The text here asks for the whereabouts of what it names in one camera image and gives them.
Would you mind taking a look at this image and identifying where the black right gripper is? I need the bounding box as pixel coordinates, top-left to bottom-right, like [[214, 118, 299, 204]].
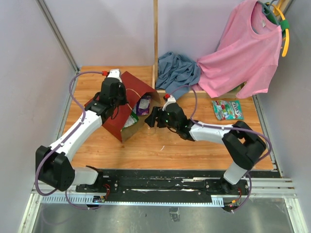
[[144, 107, 178, 131]]

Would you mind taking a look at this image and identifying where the aluminium corner post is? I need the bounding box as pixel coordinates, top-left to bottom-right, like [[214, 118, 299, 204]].
[[36, 0, 80, 73]]

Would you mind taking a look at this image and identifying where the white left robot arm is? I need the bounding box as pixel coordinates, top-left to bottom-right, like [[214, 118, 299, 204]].
[[35, 75, 127, 192]]

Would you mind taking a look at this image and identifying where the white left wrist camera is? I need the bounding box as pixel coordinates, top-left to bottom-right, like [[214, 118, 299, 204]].
[[107, 68, 122, 83]]

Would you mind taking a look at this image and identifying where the green white snack bag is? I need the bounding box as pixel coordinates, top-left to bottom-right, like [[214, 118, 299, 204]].
[[122, 112, 139, 131]]

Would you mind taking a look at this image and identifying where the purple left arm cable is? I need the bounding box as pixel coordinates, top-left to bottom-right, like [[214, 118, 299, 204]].
[[34, 70, 107, 211]]

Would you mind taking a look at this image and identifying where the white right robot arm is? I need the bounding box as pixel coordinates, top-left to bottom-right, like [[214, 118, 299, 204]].
[[145, 103, 267, 194]]

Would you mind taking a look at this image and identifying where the pink t-shirt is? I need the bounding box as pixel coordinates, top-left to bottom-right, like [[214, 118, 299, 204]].
[[197, 0, 282, 99]]

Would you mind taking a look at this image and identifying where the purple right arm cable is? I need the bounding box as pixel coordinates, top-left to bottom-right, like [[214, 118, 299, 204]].
[[165, 84, 272, 214]]

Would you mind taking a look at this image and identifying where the blue crumpled shirt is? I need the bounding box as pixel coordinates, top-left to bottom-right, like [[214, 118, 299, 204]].
[[155, 52, 201, 99]]

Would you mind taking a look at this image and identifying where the green clothes hanger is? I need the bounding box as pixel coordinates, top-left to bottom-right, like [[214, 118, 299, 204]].
[[262, 0, 290, 31]]

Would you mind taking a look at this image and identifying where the purple snack bag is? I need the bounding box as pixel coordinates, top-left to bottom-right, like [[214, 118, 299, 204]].
[[134, 95, 152, 116]]

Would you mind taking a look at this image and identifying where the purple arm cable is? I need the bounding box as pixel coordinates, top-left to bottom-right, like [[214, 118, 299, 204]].
[[34, 70, 107, 211], [165, 84, 272, 214]]

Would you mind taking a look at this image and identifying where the wooden rack frame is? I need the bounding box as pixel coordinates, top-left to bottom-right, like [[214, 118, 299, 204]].
[[152, 0, 240, 84]]

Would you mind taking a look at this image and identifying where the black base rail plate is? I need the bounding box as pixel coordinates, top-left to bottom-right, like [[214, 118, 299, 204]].
[[67, 169, 280, 205]]

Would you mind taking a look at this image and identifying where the grey clothes hanger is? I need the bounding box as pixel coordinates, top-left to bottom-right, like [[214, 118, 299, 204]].
[[257, 0, 279, 26]]

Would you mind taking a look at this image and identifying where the yellow clothes hanger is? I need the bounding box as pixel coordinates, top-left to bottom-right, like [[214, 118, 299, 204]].
[[270, 0, 290, 57]]

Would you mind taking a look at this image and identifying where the green candy snack bag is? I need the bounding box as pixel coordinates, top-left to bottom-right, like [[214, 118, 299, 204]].
[[212, 100, 244, 120]]

